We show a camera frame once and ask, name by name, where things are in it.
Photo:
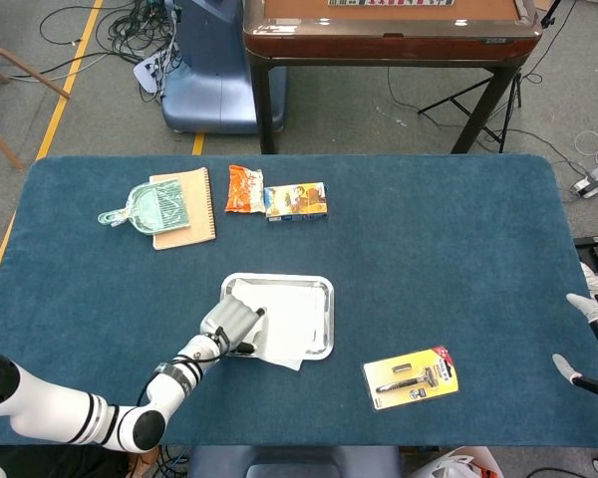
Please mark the yellow razor blister pack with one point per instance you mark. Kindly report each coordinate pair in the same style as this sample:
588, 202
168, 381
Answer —
411, 378

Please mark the face-up mahjong tile row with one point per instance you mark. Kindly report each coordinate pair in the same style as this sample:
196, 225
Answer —
388, 2

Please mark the colourful printed carton box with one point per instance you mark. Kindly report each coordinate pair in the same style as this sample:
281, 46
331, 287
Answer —
294, 199

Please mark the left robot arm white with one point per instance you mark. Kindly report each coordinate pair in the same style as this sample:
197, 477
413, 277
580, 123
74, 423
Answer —
55, 413

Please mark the blue felt table cover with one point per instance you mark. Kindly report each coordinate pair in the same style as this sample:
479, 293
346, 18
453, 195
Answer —
428, 249

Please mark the wooden chair with white seat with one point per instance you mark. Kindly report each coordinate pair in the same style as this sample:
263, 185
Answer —
10, 57

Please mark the brown mahjong table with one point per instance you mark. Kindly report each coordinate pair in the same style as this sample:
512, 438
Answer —
388, 45

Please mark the green dustpan brush set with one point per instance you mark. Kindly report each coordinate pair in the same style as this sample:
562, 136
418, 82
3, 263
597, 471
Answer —
154, 206

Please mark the orange snack bag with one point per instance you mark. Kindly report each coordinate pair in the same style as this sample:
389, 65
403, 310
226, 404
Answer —
241, 191

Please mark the black tripod stand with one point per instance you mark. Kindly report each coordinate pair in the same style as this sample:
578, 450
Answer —
478, 119

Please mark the white socket board with plugs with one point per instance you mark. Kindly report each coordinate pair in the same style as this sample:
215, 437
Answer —
147, 72

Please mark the white power strip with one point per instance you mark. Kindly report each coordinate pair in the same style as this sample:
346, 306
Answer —
595, 181

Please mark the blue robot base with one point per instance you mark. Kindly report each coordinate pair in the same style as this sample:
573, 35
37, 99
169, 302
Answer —
209, 84

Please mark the kraft spiral notebook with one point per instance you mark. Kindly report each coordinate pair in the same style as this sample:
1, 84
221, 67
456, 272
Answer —
202, 214

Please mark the silver metal tray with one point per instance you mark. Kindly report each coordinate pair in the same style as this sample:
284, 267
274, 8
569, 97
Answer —
330, 318

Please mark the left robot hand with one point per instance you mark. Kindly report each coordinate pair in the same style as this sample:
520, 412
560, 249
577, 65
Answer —
229, 321

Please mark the white shoe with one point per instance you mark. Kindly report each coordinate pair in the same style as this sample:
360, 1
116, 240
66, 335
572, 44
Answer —
595, 281

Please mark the grey-blue robot torso base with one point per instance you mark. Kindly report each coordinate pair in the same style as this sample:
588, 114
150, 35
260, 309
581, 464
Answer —
294, 463

